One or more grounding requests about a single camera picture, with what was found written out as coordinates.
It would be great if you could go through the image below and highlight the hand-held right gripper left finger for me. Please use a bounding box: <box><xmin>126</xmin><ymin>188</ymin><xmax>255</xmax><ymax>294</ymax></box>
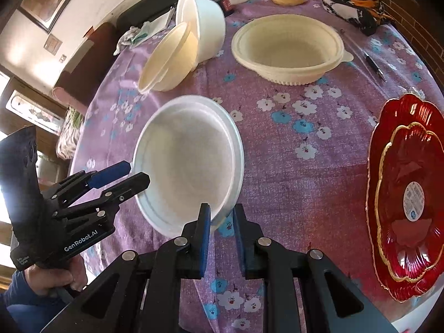
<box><xmin>40</xmin><ymin>203</ymin><xmax>212</xmax><ymax>333</ymax></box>

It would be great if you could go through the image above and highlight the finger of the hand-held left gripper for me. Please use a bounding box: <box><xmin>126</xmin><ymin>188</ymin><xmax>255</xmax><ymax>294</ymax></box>
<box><xmin>52</xmin><ymin>172</ymin><xmax>151</xmax><ymax>229</ymax></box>
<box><xmin>42</xmin><ymin>160</ymin><xmax>133</xmax><ymax>209</ymax></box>

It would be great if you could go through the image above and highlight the clear black ballpoint pen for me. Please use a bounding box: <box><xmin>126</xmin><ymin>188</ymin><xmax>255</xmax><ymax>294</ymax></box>
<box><xmin>340</xmin><ymin>29</ymin><xmax>387</xmax><ymax>83</ymax></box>

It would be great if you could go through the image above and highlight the white paper packet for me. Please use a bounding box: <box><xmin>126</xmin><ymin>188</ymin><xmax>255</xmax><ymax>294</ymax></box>
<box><xmin>133</xmin><ymin>7</ymin><xmax>176</xmax><ymax>44</ymax></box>

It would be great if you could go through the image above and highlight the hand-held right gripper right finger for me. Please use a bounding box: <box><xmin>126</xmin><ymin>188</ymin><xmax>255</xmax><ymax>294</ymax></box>
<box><xmin>232</xmin><ymin>204</ymin><xmax>399</xmax><ymax>333</ymax></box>

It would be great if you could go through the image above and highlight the purple floral tablecloth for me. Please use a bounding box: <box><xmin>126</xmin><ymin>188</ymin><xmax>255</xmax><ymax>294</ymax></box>
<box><xmin>71</xmin><ymin>0</ymin><xmax>444</xmax><ymax>333</ymax></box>

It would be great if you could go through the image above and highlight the large red scalloped plate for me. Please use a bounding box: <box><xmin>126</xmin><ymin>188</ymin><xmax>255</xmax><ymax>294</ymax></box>
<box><xmin>365</xmin><ymin>92</ymin><xmax>444</xmax><ymax>302</ymax></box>

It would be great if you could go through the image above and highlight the tall white foam bowl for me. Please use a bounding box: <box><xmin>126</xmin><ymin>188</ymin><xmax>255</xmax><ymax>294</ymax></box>
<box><xmin>175</xmin><ymin>0</ymin><xmax>227</xmax><ymax>65</ymax></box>

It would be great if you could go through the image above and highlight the framed wall painting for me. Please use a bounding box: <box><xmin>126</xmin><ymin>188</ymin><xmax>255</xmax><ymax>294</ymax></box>
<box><xmin>19</xmin><ymin>0</ymin><xmax>94</xmax><ymax>33</ymax></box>

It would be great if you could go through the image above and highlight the dark leather sofa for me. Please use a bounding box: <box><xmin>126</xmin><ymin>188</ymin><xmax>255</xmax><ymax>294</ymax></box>
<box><xmin>52</xmin><ymin>0</ymin><xmax>292</xmax><ymax>110</ymax></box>

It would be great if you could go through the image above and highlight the wrapped candy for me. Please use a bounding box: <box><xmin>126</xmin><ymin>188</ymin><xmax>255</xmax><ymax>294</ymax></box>
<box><xmin>402</xmin><ymin>87</ymin><xmax>427</xmax><ymax>100</ymax></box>

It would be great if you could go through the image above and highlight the floral patterned cloth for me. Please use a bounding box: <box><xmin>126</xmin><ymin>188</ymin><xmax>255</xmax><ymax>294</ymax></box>
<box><xmin>57</xmin><ymin>106</ymin><xmax>85</xmax><ymax>160</ymax></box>

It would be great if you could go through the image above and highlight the large cream bowl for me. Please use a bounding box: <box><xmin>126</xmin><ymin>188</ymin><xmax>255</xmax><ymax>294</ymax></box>
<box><xmin>231</xmin><ymin>14</ymin><xmax>355</xmax><ymax>85</ymax></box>

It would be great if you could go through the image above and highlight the wide white bowl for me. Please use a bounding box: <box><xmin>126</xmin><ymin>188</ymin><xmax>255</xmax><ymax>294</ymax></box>
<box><xmin>132</xmin><ymin>96</ymin><xmax>245</xmax><ymax>238</ymax></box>

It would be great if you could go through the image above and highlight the black orange patterned scarf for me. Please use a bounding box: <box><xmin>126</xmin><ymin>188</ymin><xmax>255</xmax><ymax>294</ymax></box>
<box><xmin>321</xmin><ymin>0</ymin><xmax>398</xmax><ymax>36</ymax></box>

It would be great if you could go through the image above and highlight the crumpled white cloth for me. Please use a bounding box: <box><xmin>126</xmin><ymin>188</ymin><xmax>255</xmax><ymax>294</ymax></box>
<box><xmin>114</xmin><ymin>21</ymin><xmax>153</xmax><ymax>55</ymax></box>

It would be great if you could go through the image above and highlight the beige wall plate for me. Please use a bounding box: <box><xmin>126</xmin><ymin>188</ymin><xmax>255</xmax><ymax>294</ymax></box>
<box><xmin>44</xmin><ymin>35</ymin><xmax>63</xmax><ymax>55</ymax></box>

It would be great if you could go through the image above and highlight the person's left hand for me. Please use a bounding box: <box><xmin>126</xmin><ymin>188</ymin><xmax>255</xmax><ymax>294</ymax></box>
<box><xmin>28</xmin><ymin>255</ymin><xmax>87</xmax><ymax>299</ymax></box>

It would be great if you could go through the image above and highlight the dark ink bottle red label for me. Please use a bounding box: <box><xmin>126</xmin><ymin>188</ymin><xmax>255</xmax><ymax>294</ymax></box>
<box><xmin>211</xmin><ymin>0</ymin><xmax>234</xmax><ymax>17</ymax></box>

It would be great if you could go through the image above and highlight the small cream bowl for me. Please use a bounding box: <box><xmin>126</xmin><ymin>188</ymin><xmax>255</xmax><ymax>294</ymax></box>
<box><xmin>138</xmin><ymin>22</ymin><xmax>199</xmax><ymax>94</ymax></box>

